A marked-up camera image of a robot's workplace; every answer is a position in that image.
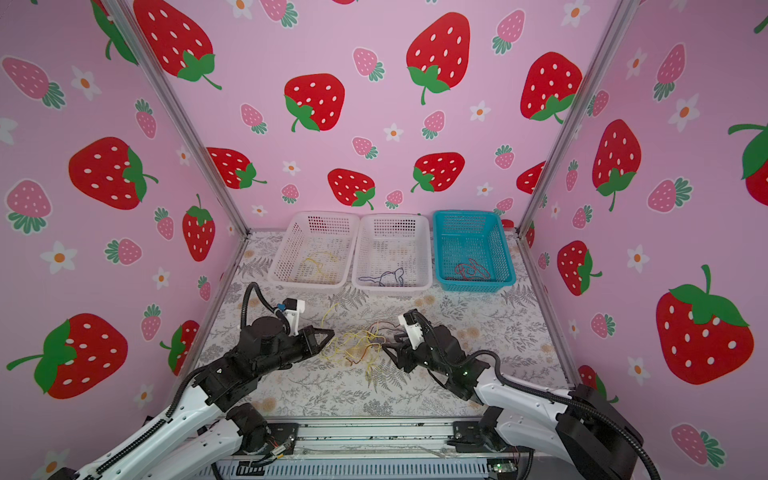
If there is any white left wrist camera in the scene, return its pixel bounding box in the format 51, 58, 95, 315
277, 298, 306, 336

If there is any teal plastic basket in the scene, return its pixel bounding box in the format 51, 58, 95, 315
432, 210, 517, 293

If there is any aluminium frame post left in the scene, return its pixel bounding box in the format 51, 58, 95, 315
104, 0, 250, 237

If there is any white plastic basket left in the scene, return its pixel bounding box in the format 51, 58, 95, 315
267, 212, 360, 295

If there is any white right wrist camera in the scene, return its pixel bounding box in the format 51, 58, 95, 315
398, 309, 432, 350

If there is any aluminium frame post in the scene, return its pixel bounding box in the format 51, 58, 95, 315
104, 0, 250, 237
516, 0, 640, 238

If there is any white plastic basket middle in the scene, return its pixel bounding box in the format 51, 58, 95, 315
351, 214, 433, 296

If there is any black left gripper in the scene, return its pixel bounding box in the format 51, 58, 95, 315
257, 326, 336, 381

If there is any red cables tangle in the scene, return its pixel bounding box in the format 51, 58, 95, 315
353, 320, 400, 367

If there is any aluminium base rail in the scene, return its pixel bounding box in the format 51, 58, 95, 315
203, 416, 541, 480

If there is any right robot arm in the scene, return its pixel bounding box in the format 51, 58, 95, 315
382, 326, 660, 479

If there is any yellow cable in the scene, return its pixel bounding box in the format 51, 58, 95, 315
298, 250, 344, 282

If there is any red cable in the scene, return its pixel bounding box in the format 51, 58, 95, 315
452, 257, 497, 282

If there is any white plastic basket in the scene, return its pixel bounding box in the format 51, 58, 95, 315
267, 212, 360, 295
351, 214, 433, 296

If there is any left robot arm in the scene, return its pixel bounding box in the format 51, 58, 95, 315
52, 282, 335, 479

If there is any blue cable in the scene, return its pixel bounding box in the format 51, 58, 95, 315
358, 268, 407, 287

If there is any aluminium frame post right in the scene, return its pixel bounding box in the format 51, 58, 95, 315
516, 0, 640, 238

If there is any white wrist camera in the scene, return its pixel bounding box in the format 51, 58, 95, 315
398, 309, 432, 350
277, 298, 306, 336

